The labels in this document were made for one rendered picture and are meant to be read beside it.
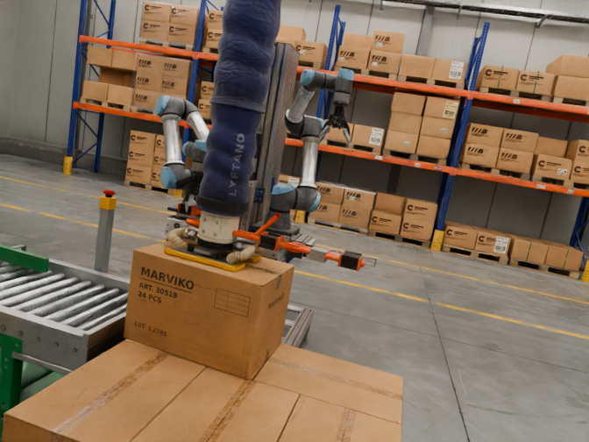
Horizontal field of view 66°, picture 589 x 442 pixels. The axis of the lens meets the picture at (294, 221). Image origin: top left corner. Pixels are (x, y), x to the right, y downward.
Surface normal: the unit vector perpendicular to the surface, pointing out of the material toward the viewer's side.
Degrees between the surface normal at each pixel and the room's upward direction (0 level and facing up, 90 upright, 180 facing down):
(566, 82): 87
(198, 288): 90
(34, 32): 90
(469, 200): 90
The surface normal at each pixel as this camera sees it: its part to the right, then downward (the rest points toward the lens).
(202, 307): -0.31, 0.10
